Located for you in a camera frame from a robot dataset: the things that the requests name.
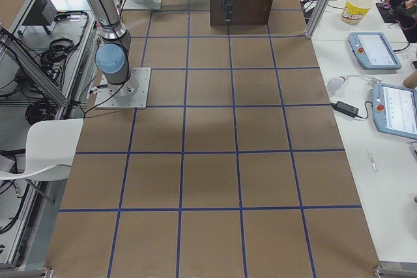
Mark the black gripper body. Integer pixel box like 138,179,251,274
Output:
220,0,235,25

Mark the yellow popcorn bucket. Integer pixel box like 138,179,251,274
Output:
341,0,374,25

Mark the white light bulb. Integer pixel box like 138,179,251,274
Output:
326,76,346,93

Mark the upper teach pendant tablet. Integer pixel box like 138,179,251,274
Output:
348,32,402,70

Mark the teach pendant tablet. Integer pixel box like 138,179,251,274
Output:
371,83,416,139
348,32,402,70

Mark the black power adapter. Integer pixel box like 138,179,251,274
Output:
331,101,358,118

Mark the lower teach pendant tablet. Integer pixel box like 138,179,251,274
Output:
371,83,416,139

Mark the cardboard tube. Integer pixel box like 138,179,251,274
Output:
403,72,417,89

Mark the small white syringe pen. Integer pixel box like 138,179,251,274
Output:
367,149,378,173

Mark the white plastic chair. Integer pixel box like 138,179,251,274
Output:
1,118,83,182

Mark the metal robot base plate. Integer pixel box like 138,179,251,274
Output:
94,67,151,109

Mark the black cable coil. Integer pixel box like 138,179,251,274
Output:
25,99,57,126

